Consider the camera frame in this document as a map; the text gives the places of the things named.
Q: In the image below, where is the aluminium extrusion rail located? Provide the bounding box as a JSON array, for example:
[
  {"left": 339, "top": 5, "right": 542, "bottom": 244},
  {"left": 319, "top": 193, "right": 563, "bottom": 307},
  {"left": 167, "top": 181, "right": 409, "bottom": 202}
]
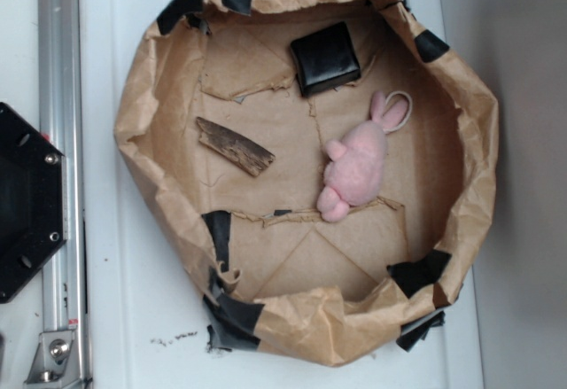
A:
[{"left": 38, "top": 0, "right": 92, "bottom": 388}]

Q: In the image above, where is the pink plush bunny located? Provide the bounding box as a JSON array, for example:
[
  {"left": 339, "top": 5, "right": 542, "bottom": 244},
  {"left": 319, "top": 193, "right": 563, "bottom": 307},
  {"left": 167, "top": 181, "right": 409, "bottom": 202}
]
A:
[{"left": 316, "top": 91, "right": 413, "bottom": 222}]

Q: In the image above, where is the brown paper bag bin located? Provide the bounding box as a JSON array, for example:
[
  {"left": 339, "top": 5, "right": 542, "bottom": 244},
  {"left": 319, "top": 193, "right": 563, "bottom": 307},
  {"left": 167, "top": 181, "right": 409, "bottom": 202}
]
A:
[{"left": 114, "top": 0, "right": 498, "bottom": 366}]

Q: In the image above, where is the black square box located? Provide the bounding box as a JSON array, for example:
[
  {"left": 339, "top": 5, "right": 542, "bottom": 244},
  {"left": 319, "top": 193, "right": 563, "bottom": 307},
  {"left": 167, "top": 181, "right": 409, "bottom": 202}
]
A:
[{"left": 291, "top": 21, "right": 361, "bottom": 97}]

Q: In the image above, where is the metal corner bracket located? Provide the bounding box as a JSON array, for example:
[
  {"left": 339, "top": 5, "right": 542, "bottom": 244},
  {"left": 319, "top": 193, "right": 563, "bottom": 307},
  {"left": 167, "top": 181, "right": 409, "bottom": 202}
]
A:
[{"left": 23, "top": 330, "right": 82, "bottom": 388}]

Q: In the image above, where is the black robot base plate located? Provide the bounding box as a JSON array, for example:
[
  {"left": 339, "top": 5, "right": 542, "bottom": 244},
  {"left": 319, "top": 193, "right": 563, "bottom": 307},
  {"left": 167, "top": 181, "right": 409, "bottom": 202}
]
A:
[{"left": 0, "top": 103, "right": 66, "bottom": 304}]

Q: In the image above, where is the dark wood chip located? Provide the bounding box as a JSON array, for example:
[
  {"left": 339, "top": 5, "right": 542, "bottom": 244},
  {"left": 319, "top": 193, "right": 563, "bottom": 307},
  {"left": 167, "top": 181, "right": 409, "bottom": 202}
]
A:
[{"left": 196, "top": 117, "right": 276, "bottom": 177}]

